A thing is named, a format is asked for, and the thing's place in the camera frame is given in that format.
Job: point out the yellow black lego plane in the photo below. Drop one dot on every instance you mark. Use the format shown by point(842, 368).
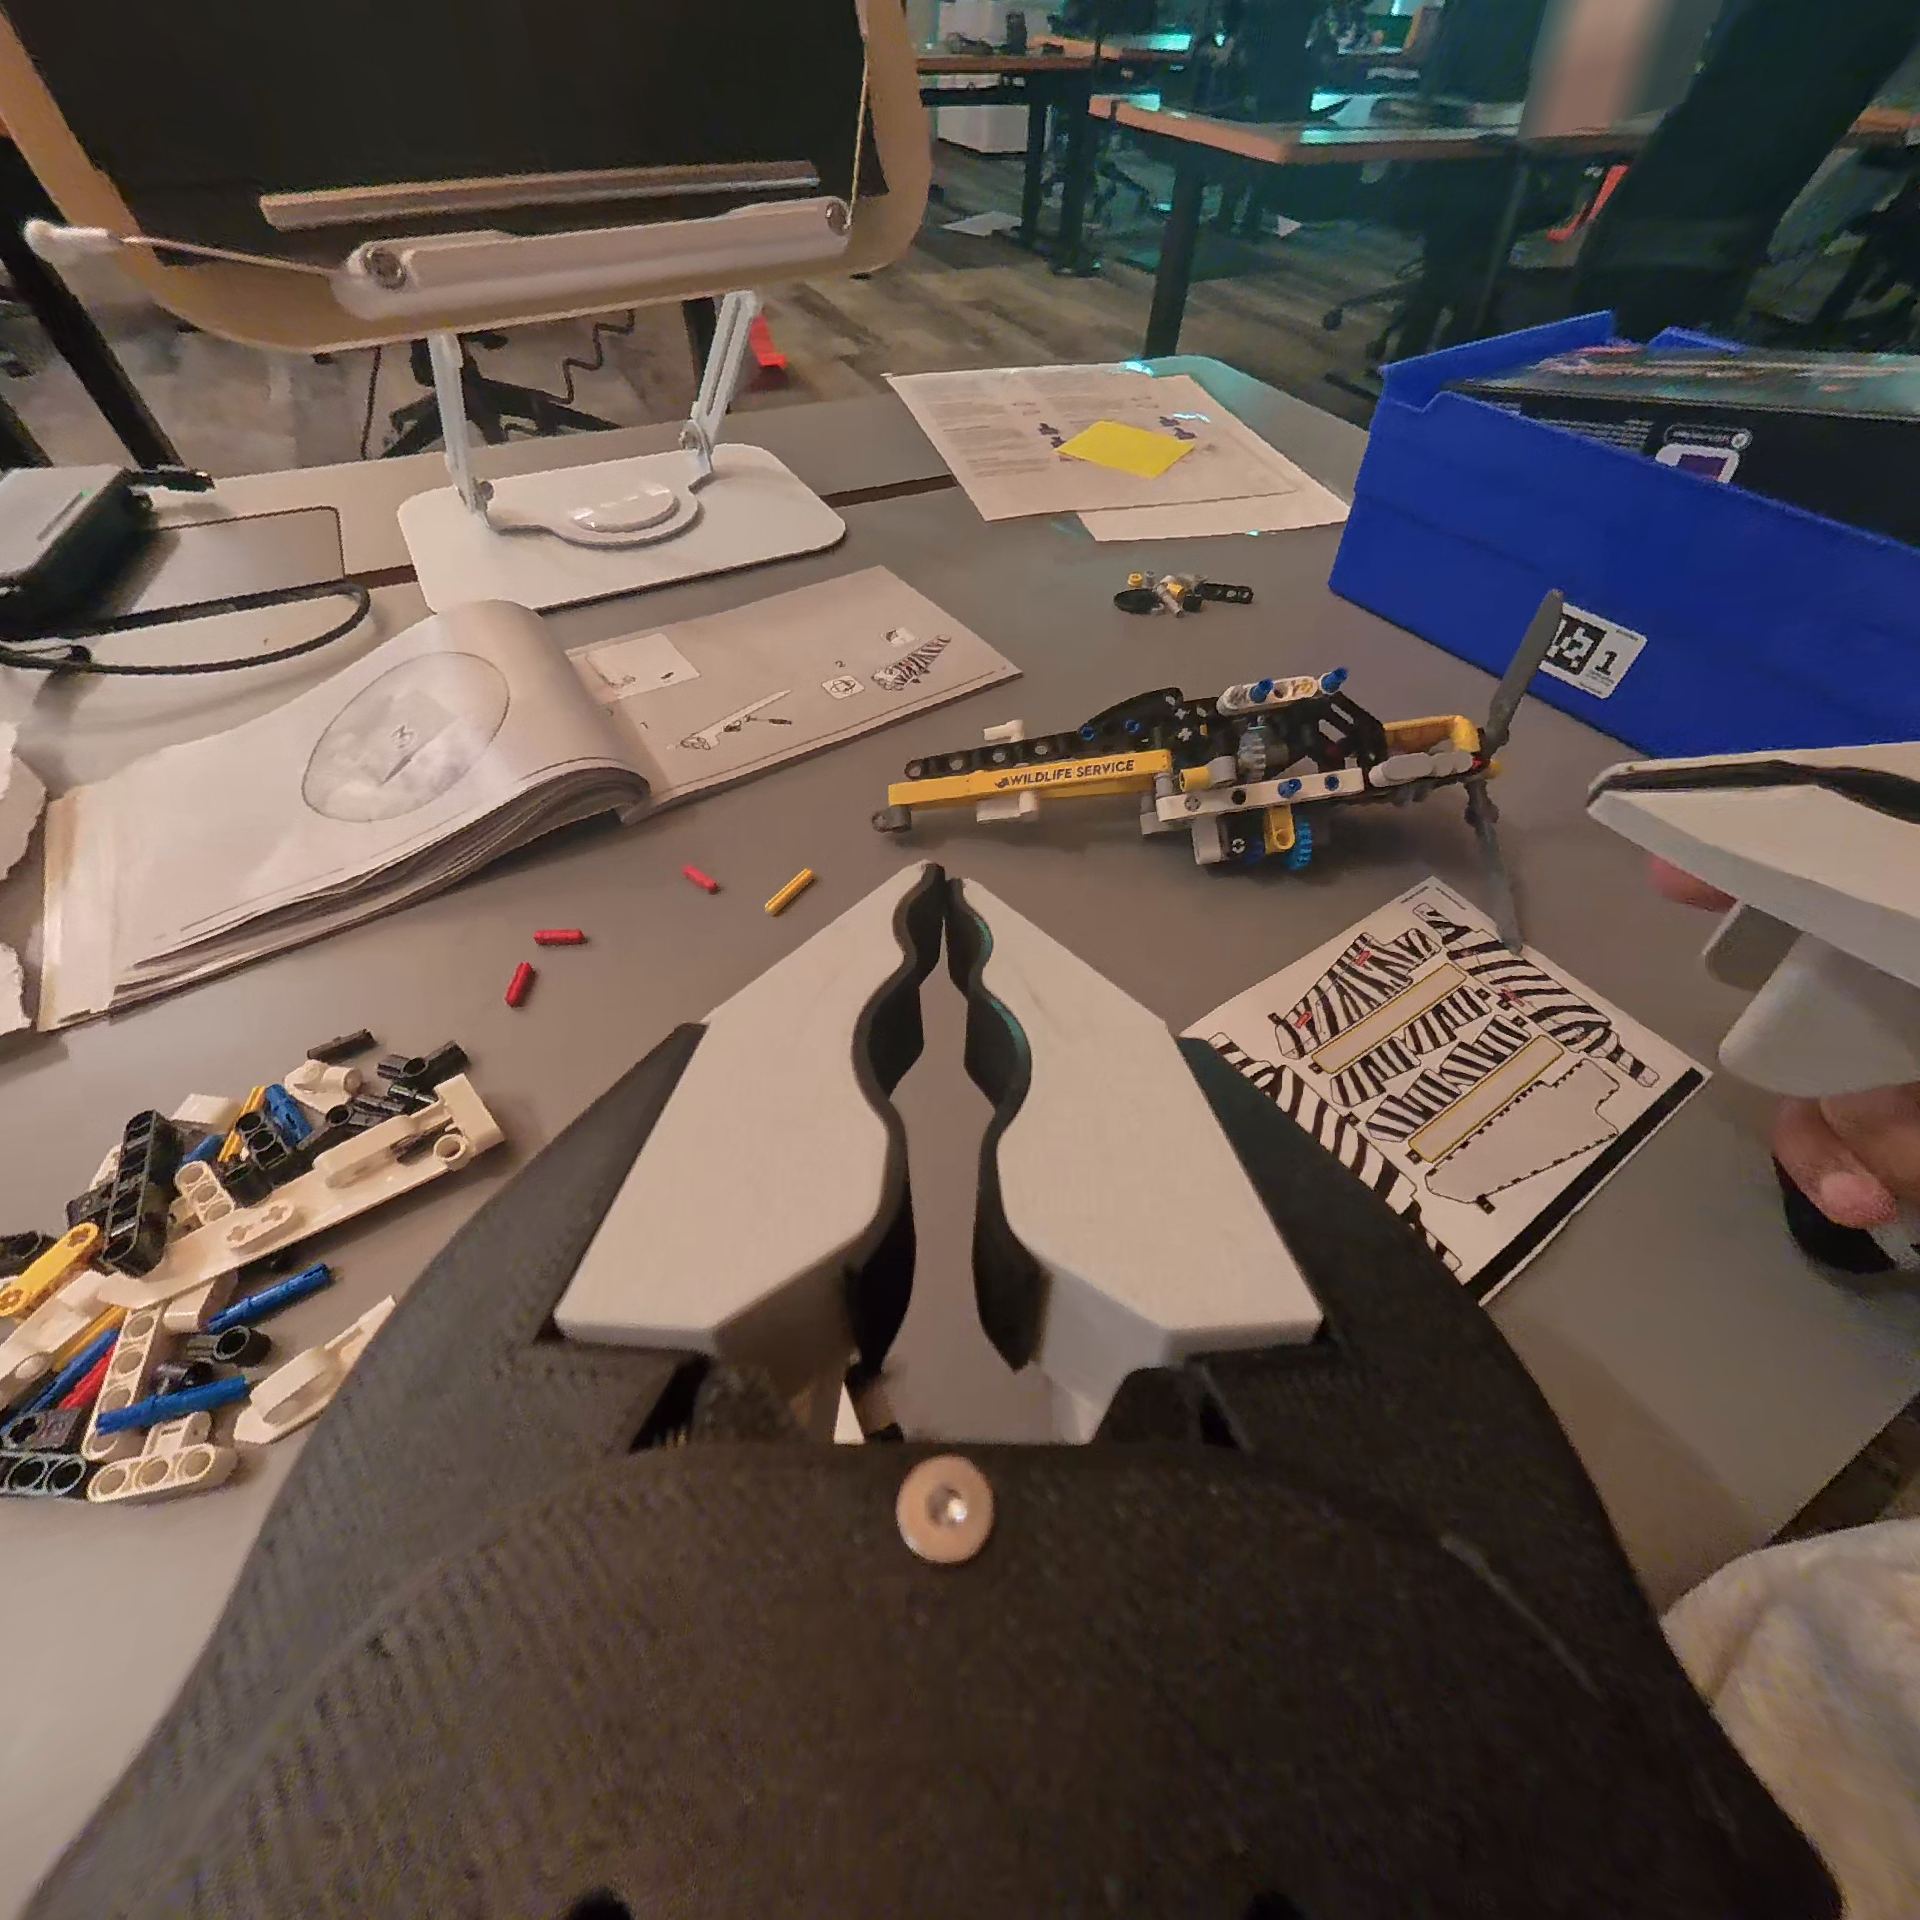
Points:
point(1049, 775)

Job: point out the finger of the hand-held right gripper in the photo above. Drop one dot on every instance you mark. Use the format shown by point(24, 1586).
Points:
point(1799, 863)
point(1799, 758)

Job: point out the dark office chair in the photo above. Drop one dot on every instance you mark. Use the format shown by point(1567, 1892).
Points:
point(1755, 180)

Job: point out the large white lego panel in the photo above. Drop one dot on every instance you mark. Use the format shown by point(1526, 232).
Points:
point(375, 1170)

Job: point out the blue plastic bin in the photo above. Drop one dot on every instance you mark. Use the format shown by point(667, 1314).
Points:
point(1723, 600)

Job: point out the person's right hand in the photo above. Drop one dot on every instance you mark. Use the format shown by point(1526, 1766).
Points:
point(1862, 1155)

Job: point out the black lego box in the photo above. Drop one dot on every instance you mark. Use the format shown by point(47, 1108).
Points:
point(1799, 427)

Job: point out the small white lego panel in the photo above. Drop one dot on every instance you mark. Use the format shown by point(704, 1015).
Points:
point(307, 1387)

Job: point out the pile of loose lego pieces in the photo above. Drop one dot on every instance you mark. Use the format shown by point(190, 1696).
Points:
point(142, 1155)

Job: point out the zebra striped sticker sheet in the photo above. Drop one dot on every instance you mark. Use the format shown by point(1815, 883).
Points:
point(1590, 1108)

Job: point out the torn white paper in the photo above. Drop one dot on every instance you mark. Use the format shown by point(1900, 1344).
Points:
point(15, 796)

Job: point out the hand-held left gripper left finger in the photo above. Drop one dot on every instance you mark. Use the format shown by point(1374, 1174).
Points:
point(751, 1170)

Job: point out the white printed paper sheet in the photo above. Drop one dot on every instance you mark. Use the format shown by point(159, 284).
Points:
point(1020, 435)

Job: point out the white tablet stand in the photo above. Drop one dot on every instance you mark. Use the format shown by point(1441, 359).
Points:
point(600, 524)

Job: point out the grey power adapter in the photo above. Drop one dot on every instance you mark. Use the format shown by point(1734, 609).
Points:
point(59, 524)

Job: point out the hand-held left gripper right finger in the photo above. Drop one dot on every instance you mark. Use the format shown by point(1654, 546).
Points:
point(1140, 1184)

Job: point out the office chair base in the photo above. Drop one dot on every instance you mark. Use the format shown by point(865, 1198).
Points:
point(494, 403)

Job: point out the small lego figure parts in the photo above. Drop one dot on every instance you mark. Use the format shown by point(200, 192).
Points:
point(1184, 592)

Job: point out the yellow sticky note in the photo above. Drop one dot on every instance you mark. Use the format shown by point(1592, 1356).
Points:
point(1126, 447)

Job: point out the yellow lego pin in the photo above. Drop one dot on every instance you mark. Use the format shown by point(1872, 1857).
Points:
point(791, 891)

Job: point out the lego instruction booklet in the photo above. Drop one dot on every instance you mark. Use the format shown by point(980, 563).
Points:
point(300, 840)

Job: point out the wooden top desk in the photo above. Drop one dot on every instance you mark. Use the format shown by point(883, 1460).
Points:
point(1020, 62)
point(1348, 143)

